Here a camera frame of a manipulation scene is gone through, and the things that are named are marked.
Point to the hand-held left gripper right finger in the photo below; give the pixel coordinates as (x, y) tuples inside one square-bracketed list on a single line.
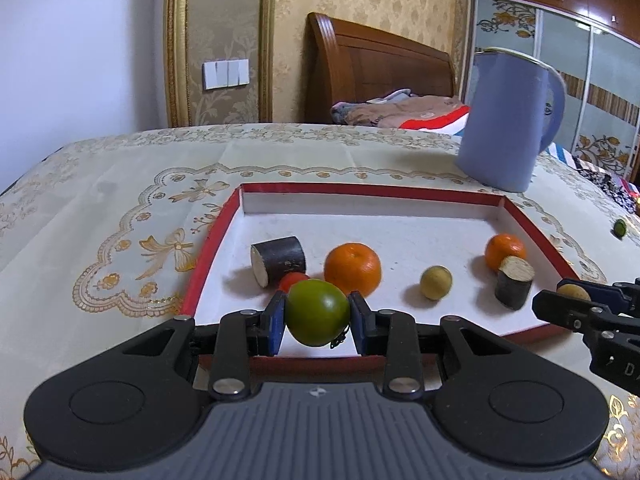
[(357, 322)]

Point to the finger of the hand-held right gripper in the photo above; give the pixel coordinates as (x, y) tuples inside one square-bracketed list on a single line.
[(617, 294), (560, 312)]

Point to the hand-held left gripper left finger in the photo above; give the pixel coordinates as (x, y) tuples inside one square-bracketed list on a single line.
[(277, 320)]

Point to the yellow round fruit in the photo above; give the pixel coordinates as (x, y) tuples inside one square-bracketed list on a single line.
[(436, 283), (572, 292)]

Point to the green tomato with stem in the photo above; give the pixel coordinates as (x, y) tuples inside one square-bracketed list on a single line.
[(317, 312)]

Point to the red cherry tomato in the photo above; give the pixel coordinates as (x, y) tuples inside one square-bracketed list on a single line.
[(295, 280)]

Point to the dark sugarcane piece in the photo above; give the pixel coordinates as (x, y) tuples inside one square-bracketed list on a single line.
[(280, 260), (512, 282)]

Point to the red-edged white tray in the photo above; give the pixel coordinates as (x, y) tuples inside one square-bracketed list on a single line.
[(400, 230)]

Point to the large orange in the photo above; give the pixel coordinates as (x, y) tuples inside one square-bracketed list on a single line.
[(352, 269)]

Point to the small green lime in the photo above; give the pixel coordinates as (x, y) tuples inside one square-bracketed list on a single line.
[(620, 228)]

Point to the small orange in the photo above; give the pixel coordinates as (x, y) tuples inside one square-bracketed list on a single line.
[(502, 250)]

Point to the dark floral cloth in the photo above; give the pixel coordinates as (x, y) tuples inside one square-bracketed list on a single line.
[(610, 185)]

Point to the striped blanket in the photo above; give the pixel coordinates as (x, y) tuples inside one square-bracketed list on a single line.
[(562, 155)]

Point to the blue electric kettle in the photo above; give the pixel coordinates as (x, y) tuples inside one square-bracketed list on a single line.
[(500, 125)]

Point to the cream embroidered tablecloth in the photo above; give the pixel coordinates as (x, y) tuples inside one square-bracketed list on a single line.
[(100, 210)]

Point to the pile of clothes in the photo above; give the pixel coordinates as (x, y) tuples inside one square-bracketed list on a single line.
[(400, 110)]

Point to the floral sliding-door wardrobe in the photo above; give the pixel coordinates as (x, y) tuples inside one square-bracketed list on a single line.
[(590, 60)]

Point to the wooden bed headboard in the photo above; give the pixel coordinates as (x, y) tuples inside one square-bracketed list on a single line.
[(380, 60)]

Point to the white light switch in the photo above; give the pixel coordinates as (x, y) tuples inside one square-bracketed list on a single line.
[(226, 73)]

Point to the gold wall moulding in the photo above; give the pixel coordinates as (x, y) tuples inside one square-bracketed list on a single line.
[(177, 35)]

